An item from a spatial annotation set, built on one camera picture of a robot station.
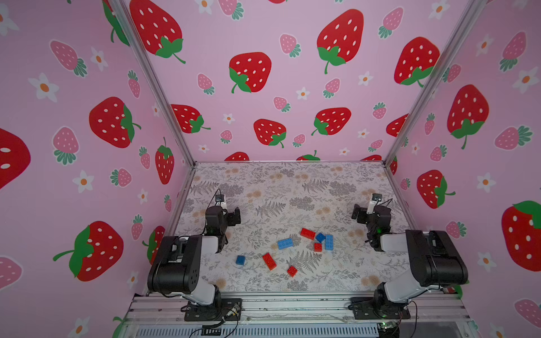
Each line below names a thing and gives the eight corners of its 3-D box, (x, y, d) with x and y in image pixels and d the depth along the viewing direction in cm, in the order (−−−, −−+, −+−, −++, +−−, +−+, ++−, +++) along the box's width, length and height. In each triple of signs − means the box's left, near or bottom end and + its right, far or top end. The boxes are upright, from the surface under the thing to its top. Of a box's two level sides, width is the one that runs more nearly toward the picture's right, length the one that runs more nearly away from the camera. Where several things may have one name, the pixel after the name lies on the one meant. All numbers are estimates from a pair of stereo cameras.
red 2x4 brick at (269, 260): (270, 271, 85) (270, 269, 83) (261, 258, 88) (261, 256, 87) (277, 266, 86) (277, 264, 84) (268, 253, 90) (268, 251, 88)
